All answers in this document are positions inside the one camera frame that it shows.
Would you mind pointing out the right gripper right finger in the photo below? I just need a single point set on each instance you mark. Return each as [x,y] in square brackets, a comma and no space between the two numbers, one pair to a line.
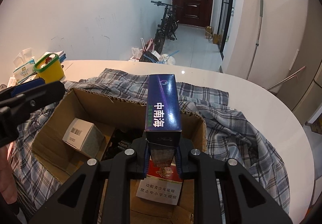
[225,192]

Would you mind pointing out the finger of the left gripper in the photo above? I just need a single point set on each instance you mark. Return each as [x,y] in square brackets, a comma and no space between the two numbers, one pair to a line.
[25,86]
[17,105]

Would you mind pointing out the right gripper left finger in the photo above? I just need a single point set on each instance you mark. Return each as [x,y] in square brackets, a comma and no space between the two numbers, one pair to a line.
[98,192]

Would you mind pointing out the small white box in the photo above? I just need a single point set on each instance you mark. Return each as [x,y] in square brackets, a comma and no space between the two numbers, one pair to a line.
[84,137]

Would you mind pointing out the red white cigarette carton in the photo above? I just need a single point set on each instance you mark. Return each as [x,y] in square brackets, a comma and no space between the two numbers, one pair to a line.
[162,185]

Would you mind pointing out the dark blue cigarette carton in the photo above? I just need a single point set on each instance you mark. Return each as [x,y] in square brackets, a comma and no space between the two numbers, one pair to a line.
[163,117]

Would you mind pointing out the person's left hand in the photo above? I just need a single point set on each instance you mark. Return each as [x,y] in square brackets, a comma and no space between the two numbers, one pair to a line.
[7,182]

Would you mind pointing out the tissue box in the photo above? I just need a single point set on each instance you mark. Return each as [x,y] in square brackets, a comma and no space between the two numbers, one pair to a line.
[24,65]

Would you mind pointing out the yellow bin with green rim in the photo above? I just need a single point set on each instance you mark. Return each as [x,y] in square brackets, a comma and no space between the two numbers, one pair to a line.
[49,68]

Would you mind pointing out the blue plaid cloth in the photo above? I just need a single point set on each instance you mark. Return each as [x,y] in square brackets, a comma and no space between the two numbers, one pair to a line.
[228,135]

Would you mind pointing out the cardboard box with pretzel print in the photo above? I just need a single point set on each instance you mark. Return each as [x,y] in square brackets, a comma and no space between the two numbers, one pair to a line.
[121,122]

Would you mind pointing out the gold refrigerator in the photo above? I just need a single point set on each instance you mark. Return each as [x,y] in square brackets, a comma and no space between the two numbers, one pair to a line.
[302,94]

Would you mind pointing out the broom with red stick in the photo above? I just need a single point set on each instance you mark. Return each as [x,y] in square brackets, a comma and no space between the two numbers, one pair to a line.
[287,78]

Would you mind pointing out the black bicycle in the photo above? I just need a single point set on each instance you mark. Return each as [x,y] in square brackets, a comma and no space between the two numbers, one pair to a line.
[168,26]

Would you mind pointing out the black framed glass door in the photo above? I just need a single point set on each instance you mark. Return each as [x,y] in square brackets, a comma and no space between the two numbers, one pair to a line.
[225,19]

